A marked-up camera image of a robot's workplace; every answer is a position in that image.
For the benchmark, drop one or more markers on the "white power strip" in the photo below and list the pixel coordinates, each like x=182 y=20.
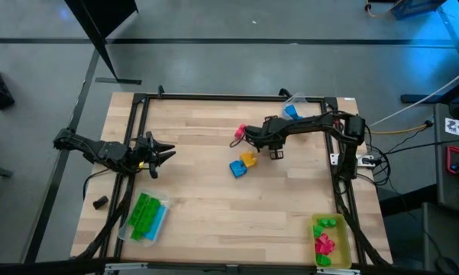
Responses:
x=335 y=159

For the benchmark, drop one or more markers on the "black metal table frame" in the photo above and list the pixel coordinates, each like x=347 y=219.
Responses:
x=214 y=97

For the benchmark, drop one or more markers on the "small clear plastic container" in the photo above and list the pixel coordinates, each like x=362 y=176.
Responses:
x=296 y=100

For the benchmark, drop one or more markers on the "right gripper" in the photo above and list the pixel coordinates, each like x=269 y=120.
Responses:
x=275 y=133

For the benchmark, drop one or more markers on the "blue medium block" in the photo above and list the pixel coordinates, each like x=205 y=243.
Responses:
x=291 y=112
x=238 y=169

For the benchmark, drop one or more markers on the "blue long block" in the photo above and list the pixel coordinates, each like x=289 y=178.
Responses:
x=157 y=223

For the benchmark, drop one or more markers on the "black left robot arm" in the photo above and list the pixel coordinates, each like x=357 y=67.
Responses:
x=99 y=151

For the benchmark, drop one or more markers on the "black computer mouse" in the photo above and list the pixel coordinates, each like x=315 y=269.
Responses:
x=448 y=265

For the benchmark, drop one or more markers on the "yellow plastic container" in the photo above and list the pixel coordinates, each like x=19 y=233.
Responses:
x=341 y=237

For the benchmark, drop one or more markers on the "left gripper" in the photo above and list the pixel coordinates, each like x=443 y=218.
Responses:
x=143 y=154

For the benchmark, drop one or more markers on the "large clear plastic container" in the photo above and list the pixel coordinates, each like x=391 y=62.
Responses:
x=123 y=233

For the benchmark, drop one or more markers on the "red and black device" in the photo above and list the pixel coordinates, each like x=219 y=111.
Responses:
x=452 y=160

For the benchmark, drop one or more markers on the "printed white paper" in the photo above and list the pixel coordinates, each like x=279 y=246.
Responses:
x=458 y=128

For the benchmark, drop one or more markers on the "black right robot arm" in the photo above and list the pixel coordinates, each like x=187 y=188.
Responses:
x=313 y=122

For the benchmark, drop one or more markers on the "black partition panel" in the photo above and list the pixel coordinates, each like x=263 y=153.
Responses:
x=99 y=15

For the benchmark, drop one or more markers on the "black frame clamp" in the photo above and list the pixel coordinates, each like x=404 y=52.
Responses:
x=284 y=92
x=160 y=91

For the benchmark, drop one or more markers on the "yellow medium block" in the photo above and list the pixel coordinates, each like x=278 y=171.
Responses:
x=248 y=159

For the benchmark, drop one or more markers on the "small black object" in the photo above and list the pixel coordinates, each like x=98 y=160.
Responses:
x=100 y=202

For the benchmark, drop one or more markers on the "blue box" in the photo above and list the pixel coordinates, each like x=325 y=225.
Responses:
x=416 y=7

